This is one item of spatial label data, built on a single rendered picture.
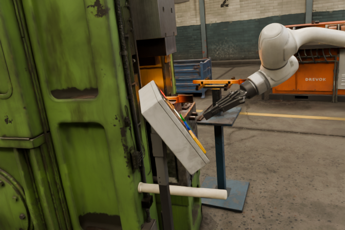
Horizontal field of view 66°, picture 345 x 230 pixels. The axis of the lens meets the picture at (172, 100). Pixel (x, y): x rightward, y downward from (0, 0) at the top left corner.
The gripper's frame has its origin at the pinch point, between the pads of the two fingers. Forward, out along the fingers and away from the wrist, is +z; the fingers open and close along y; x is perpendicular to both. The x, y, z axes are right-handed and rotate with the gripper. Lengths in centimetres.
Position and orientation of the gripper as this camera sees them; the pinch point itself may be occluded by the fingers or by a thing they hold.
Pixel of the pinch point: (211, 112)
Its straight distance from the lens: 113.9
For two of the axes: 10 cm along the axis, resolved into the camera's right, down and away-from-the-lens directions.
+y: -1.8, -2.6, 9.5
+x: -5.0, -8.1, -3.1
